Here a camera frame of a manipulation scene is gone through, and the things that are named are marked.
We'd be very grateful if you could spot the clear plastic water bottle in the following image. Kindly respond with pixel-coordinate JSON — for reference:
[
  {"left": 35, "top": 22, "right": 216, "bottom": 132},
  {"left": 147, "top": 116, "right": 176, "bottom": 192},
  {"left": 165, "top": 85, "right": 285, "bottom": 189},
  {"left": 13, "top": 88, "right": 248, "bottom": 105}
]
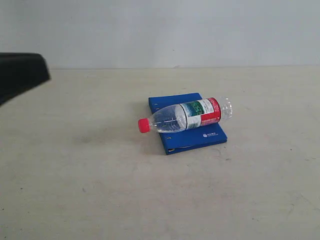
[{"left": 138, "top": 97, "right": 233, "bottom": 134}]

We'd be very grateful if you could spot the blue ring-binder notebook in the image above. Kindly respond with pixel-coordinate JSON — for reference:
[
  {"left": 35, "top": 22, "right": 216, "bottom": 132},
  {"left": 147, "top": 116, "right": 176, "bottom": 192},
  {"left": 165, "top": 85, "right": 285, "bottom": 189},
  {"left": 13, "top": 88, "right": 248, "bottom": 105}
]
[{"left": 148, "top": 92, "right": 228, "bottom": 155}]

